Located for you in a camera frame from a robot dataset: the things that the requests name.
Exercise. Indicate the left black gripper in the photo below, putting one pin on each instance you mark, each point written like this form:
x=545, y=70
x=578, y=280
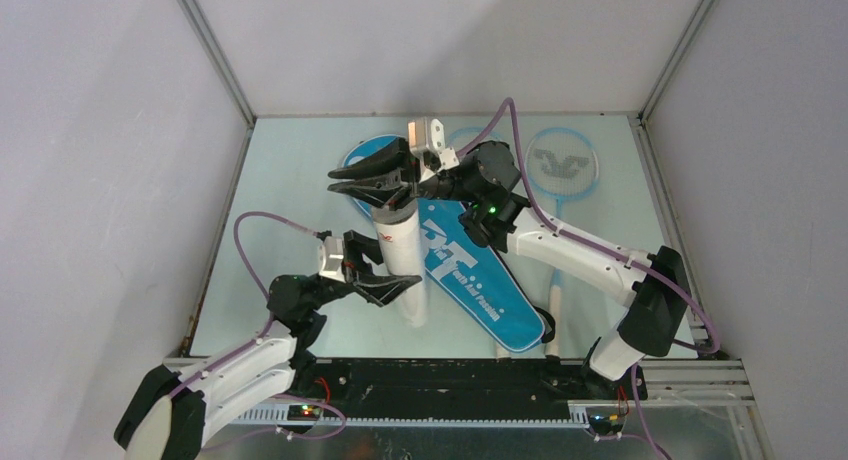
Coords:
x=377, y=289

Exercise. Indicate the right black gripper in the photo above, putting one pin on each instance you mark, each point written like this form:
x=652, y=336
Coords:
x=389, y=192

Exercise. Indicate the white shuttlecock tube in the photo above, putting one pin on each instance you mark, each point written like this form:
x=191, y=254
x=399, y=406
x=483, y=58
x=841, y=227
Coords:
x=400, y=241

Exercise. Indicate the blue racket cover bag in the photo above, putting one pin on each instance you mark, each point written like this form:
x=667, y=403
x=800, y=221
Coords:
x=477, y=279

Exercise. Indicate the blue badminton racket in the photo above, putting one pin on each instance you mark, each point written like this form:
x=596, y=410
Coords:
x=458, y=139
x=563, y=165

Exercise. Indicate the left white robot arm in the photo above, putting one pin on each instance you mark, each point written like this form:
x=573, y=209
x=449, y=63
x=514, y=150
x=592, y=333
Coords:
x=175, y=412

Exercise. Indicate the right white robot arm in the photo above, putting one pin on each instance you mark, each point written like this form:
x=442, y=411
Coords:
x=395, y=179

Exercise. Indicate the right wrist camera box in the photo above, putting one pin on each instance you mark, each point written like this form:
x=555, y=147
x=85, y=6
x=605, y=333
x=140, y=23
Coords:
x=426, y=139

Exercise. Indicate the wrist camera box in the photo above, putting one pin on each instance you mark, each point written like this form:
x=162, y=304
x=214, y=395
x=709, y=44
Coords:
x=332, y=257
x=426, y=139

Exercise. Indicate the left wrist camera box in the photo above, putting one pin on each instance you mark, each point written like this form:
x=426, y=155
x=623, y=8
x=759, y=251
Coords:
x=332, y=257

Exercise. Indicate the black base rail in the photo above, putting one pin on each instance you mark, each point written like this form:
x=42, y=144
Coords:
x=464, y=390

